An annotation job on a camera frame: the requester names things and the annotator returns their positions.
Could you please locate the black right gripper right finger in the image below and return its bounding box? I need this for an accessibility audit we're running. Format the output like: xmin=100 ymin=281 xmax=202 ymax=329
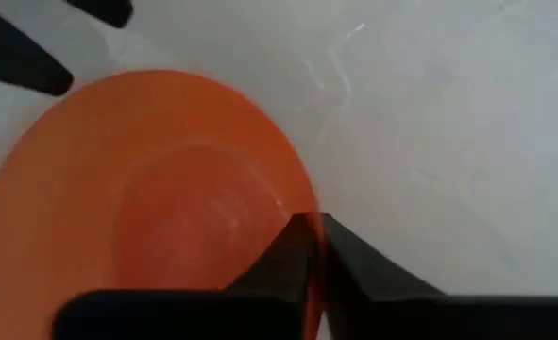
xmin=320 ymin=212 xmax=558 ymax=340

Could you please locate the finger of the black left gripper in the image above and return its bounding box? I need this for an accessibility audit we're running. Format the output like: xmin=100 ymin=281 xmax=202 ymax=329
xmin=63 ymin=0 xmax=135 ymax=29
xmin=0 ymin=2 xmax=75 ymax=98

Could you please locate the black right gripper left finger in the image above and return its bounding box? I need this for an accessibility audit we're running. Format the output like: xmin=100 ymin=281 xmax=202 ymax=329
xmin=51 ymin=212 xmax=318 ymax=340

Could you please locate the orange plastic bowl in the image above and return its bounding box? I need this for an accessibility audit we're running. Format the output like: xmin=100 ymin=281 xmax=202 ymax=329
xmin=0 ymin=69 xmax=327 ymax=340

